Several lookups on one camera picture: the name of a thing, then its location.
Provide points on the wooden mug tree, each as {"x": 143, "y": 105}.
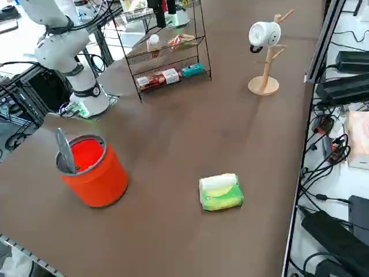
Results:
{"x": 263, "y": 86}

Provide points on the orange round bin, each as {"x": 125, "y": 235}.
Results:
{"x": 95, "y": 184}

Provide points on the black power brick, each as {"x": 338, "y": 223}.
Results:
{"x": 343, "y": 89}
{"x": 353, "y": 62}

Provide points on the red brown biscuit pack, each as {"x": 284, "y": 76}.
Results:
{"x": 155, "y": 79}

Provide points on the grey swing bin lid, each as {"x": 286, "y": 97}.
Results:
{"x": 65, "y": 153}

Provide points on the yellow snack packet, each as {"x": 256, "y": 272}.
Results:
{"x": 131, "y": 5}

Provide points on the black box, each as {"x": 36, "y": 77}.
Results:
{"x": 360, "y": 210}

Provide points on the green tissue pack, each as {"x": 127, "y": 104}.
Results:
{"x": 222, "y": 196}

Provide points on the packed triangle sandwich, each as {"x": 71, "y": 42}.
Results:
{"x": 180, "y": 41}

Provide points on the peach tissue box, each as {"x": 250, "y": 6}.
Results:
{"x": 359, "y": 138}

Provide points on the teal box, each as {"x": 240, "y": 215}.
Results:
{"x": 191, "y": 70}

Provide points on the aluminium camera post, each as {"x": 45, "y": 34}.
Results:
{"x": 320, "y": 49}

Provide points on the white mug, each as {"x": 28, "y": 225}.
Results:
{"x": 263, "y": 33}

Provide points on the black power adapter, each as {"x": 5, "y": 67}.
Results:
{"x": 325, "y": 228}

